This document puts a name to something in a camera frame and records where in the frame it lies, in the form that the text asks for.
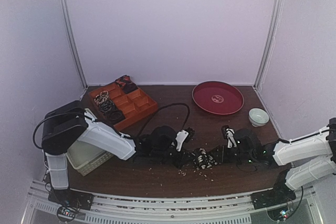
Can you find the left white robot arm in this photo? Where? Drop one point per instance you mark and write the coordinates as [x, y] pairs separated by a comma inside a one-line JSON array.
[[71, 123]]

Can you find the pale green perforated basket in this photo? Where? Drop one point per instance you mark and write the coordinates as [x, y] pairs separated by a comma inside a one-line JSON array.
[[85, 158]]

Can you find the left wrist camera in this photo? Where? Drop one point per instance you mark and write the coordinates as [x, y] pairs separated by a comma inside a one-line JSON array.
[[183, 136]]

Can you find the aluminium frame post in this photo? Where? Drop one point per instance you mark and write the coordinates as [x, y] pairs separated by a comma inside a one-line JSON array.
[[274, 21], [72, 43]]

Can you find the beige patterned rolled tie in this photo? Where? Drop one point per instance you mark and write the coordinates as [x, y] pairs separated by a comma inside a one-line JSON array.
[[103, 96]]

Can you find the orange compartment tray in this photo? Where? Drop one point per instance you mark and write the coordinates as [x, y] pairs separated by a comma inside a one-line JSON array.
[[135, 105]]

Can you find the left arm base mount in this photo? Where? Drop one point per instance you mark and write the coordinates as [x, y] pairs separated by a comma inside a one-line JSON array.
[[70, 202]]

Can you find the black white floral tie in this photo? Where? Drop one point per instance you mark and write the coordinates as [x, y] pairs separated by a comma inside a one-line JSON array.
[[202, 159]]

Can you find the front aluminium rail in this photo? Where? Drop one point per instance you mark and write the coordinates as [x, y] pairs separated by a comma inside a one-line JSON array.
[[104, 208]]

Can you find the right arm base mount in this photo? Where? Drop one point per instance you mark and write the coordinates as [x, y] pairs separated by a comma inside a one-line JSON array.
[[279, 194]]

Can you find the right aluminium frame post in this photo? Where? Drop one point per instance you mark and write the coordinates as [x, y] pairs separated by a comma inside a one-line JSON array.
[[274, 21]]

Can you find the small celadon bowl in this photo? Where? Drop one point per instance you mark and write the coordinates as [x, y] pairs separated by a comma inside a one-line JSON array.
[[258, 117]]

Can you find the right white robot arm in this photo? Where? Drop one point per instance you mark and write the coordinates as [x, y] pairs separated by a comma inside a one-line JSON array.
[[318, 147]]

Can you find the dark rolled tie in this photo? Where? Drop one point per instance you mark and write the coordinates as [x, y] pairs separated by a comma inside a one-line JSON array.
[[115, 116]]

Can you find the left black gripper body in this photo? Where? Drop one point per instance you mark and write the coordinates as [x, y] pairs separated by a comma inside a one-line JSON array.
[[177, 162]]

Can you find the black white rolled tie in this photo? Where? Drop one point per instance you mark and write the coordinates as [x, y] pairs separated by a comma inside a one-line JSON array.
[[107, 106]]

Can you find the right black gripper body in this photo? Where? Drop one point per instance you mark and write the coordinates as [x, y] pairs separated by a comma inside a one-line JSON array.
[[224, 153]]

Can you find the red round plate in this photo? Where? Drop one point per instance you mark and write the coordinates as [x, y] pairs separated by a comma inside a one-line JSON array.
[[218, 98]]

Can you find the left aluminium frame post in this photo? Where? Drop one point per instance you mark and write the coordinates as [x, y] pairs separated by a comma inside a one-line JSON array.
[[72, 43]]

